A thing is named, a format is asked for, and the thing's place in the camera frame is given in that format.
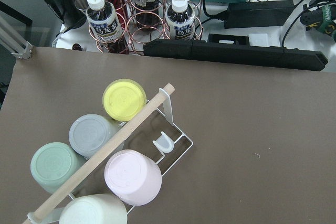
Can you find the yellow plastic cup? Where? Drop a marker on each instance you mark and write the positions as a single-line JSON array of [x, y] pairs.
[[123, 99]]

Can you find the grey plastic cup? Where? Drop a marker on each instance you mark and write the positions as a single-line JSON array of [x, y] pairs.
[[90, 132]]

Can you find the pink plastic cup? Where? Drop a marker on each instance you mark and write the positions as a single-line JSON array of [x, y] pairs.
[[133, 177]]

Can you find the white plastic cup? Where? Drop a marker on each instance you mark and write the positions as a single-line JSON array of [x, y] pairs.
[[98, 208]]

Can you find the sage green plastic cup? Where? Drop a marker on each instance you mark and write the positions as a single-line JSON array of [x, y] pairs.
[[53, 164]]

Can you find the right oolong tea bottle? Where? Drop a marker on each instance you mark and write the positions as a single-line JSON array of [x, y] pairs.
[[180, 18]]

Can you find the oolong tea bottle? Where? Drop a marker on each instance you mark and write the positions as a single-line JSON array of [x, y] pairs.
[[180, 18], [105, 25]]

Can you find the long black bar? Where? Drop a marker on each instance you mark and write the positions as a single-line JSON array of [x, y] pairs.
[[278, 57]]

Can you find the left oolong tea bottle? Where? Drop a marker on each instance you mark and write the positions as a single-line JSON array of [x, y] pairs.
[[105, 25]]

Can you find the dark middle drink bottle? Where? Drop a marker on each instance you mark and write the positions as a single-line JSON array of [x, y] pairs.
[[147, 11]]

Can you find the black power adapter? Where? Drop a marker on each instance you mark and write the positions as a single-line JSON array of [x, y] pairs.
[[258, 14]]

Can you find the white wire cup rack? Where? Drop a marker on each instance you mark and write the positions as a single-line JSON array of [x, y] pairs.
[[154, 138]]

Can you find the copper wire bottle rack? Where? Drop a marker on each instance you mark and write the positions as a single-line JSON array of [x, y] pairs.
[[161, 30]]

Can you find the aluminium frame bracket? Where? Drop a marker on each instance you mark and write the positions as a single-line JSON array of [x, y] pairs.
[[22, 51]]

